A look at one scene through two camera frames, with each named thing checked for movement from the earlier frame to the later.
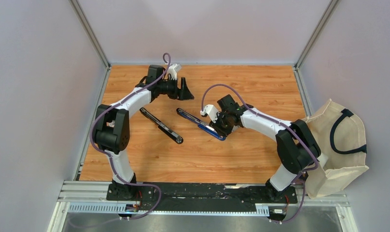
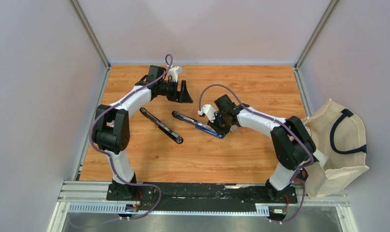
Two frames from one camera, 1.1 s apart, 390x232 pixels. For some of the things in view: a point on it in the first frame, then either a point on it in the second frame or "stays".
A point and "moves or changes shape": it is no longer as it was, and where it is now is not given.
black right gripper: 221,132 stays
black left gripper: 184,94 stays
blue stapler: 202,125 moves or changes shape
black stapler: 162,127 stays
